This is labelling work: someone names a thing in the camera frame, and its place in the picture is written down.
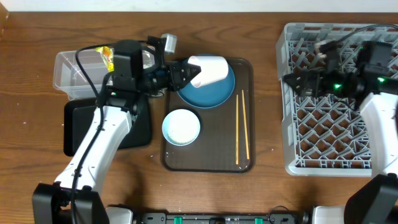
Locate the yellow snack wrapper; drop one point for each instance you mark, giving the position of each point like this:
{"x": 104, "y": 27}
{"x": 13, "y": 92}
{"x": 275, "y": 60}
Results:
{"x": 107, "y": 55}

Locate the grey dishwasher rack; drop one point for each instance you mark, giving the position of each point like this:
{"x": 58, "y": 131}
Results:
{"x": 326, "y": 135}

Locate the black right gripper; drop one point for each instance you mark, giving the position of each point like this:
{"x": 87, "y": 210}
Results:
{"x": 316, "y": 75}

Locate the light blue rice bowl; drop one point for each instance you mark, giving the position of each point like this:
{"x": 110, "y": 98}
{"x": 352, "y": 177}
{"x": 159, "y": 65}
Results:
{"x": 181, "y": 127}

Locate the right wooden chopstick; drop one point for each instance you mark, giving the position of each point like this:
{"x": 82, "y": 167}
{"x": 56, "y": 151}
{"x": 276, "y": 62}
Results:
{"x": 245, "y": 126}

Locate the brown serving tray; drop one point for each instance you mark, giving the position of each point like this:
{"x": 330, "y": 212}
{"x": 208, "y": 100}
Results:
{"x": 214, "y": 148}

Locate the clear plastic bin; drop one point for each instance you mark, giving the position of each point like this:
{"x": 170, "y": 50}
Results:
{"x": 67, "y": 75}

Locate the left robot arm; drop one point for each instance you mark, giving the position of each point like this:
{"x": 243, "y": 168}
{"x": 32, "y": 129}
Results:
{"x": 140, "y": 70}

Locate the black tray bin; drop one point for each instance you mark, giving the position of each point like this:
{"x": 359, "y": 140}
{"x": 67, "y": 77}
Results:
{"x": 78, "y": 115}

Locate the white cup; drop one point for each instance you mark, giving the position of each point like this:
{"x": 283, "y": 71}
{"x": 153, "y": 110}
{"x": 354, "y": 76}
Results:
{"x": 213, "y": 69}

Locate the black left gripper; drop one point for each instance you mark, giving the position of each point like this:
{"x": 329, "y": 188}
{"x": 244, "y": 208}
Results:
{"x": 174, "y": 71}

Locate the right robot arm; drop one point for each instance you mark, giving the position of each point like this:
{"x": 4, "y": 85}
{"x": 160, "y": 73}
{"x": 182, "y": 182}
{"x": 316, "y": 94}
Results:
{"x": 375, "y": 97}

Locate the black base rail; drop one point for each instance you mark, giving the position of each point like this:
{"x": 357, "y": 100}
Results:
{"x": 278, "y": 215}

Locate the blue plate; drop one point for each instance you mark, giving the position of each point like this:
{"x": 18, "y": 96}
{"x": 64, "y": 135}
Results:
{"x": 211, "y": 95}

